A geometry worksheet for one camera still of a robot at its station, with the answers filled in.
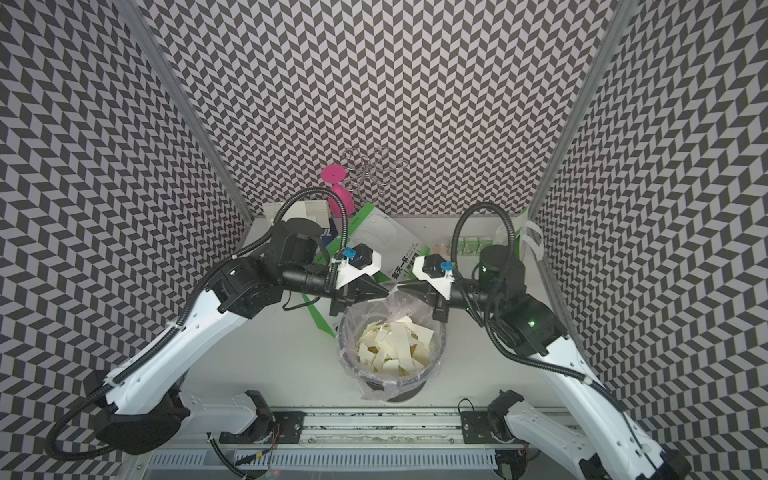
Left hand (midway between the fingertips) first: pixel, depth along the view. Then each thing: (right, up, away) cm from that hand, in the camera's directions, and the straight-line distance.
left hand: (382, 296), depth 56 cm
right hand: (+4, +1, +2) cm, 5 cm away
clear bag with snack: (+19, +8, +51) cm, 55 cm away
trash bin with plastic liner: (-2, -16, -1) cm, 16 cm away
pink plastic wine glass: (-16, +31, +31) cm, 46 cm away
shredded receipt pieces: (+2, -15, +14) cm, 20 cm away
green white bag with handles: (+41, +12, +28) cm, 51 cm away
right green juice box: (+32, +10, +45) cm, 57 cm away
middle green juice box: (+27, +9, +45) cm, 54 cm away
